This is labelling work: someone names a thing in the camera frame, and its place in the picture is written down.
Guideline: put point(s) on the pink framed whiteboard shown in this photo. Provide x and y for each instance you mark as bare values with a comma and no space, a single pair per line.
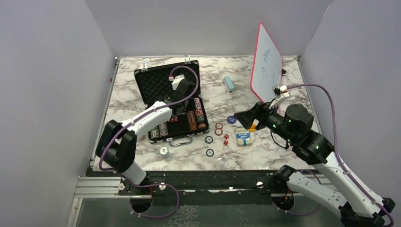
267,66

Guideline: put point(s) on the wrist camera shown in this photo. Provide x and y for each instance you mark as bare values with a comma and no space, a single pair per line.
281,94
175,80

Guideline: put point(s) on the white chip stack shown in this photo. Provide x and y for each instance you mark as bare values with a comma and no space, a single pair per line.
164,152

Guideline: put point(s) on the blue brown chip row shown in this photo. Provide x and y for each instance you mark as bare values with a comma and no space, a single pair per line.
163,129

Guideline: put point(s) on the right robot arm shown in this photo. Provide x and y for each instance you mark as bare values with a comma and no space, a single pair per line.
352,201

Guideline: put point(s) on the blue fifty chip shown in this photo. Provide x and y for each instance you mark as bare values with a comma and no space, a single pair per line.
209,139
209,152

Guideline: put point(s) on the light blue eraser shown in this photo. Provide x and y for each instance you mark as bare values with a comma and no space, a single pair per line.
229,84

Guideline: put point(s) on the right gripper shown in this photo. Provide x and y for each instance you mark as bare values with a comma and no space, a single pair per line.
259,111

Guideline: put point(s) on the aluminium rail frame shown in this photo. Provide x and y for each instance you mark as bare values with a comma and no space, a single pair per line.
190,199

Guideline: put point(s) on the red five chip upper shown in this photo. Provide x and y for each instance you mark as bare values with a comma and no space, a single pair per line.
219,125

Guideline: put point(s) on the blue fifty chip lower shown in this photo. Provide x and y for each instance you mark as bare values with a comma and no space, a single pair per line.
209,152

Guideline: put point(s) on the green chip row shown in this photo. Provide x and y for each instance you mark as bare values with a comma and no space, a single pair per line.
155,133

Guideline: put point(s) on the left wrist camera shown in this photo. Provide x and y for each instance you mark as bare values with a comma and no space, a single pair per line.
175,80

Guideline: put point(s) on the blue small blind button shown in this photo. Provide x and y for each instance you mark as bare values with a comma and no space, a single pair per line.
231,119

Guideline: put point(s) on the black poker case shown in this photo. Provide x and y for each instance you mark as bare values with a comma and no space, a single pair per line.
153,84

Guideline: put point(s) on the blue boxed card deck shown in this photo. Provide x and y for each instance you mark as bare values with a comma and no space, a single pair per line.
243,137

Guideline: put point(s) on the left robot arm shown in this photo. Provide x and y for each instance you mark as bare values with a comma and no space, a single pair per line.
117,145

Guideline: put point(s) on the orange chip row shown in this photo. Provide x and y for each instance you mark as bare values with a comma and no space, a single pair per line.
192,121

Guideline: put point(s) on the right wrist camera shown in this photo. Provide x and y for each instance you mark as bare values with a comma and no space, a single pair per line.
281,94

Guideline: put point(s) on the blue fifty chip upper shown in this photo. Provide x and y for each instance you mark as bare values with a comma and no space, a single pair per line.
209,139

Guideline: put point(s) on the orange big blind button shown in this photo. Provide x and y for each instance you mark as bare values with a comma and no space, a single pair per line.
253,128

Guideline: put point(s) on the purple red chip row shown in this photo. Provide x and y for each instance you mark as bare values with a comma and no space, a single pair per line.
200,117

